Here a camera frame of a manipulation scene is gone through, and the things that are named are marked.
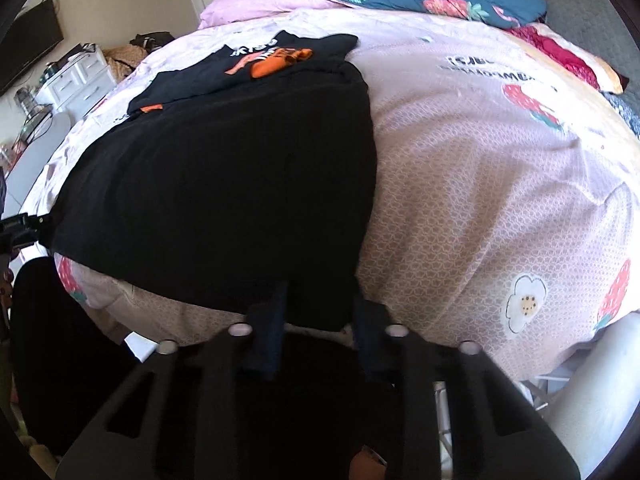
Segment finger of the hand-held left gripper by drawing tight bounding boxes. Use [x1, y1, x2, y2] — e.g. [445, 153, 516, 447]
[27, 214, 56, 237]

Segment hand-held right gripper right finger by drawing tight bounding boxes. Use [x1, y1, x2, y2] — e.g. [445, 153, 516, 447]
[352, 292, 581, 480]

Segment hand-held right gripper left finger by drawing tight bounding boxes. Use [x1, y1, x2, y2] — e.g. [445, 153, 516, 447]
[55, 280, 290, 480]

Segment black long-sleeve shirt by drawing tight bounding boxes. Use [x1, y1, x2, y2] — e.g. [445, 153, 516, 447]
[50, 30, 379, 333]

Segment person's left hand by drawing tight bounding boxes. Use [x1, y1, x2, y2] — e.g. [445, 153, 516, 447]
[0, 267, 15, 313]

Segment grey side table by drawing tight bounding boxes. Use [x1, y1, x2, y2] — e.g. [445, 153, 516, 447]
[0, 110, 77, 213]

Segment person's dark clothing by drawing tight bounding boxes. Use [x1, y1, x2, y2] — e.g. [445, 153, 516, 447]
[9, 257, 138, 458]

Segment white drawer cabinet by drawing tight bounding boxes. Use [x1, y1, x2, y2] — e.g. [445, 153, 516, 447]
[34, 49, 118, 122]

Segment black television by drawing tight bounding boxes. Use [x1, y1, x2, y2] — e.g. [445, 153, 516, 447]
[0, 0, 65, 97]

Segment tan cloth pile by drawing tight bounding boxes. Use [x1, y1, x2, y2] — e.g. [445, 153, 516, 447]
[102, 44, 151, 82]

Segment black bag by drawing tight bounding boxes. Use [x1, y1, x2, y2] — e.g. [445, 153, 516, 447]
[130, 31, 176, 54]

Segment pink pillow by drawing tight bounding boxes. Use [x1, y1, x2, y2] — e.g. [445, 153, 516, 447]
[197, 0, 351, 31]

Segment blue patterned pillow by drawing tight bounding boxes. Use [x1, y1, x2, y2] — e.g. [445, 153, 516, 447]
[602, 91, 640, 142]

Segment red floral pillow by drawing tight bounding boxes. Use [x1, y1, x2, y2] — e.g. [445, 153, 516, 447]
[505, 22, 631, 95]

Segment grey padded headboard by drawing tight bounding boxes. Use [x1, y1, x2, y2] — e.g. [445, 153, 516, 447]
[492, 0, 640, 128]

